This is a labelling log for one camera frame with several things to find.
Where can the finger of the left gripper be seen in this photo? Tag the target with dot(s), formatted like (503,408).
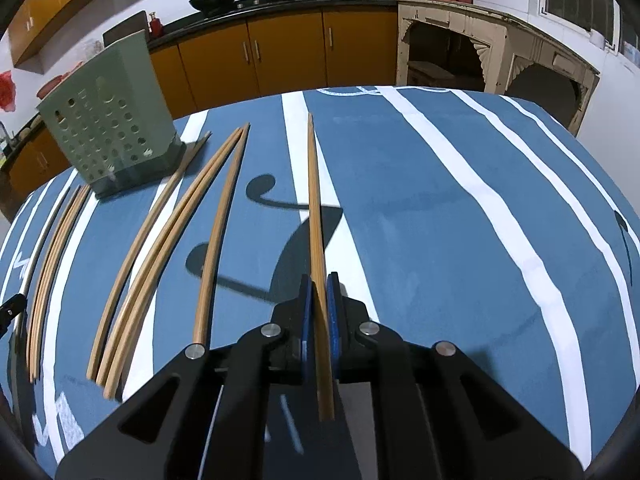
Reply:
(10,309)

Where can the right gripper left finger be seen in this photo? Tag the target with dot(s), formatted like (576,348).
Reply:
(204,414)

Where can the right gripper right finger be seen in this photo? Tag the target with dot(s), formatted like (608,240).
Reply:
(436,414)

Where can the orange lower kitchen cabinets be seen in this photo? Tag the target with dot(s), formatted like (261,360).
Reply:
(221,62)

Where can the wooden chopstick group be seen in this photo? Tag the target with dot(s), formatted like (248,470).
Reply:
(132,254)
(123,314)
(203,315)
(120,345)

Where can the blue white striped tablecloth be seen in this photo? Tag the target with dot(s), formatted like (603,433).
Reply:
(451,215)

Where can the green perforated utensil holder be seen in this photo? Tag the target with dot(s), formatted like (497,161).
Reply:
(111,121)

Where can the red basin on counter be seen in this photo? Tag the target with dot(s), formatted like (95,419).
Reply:
(49,86)

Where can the dark cutting board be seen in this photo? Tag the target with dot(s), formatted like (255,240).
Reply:
(135,23)

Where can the beige concrete side counter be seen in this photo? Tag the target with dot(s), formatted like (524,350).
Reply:
(504,44)

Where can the window with grille right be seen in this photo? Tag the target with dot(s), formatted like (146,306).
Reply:
(605,17)

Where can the red plastic bag on wall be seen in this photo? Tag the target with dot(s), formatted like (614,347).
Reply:
(7,92)

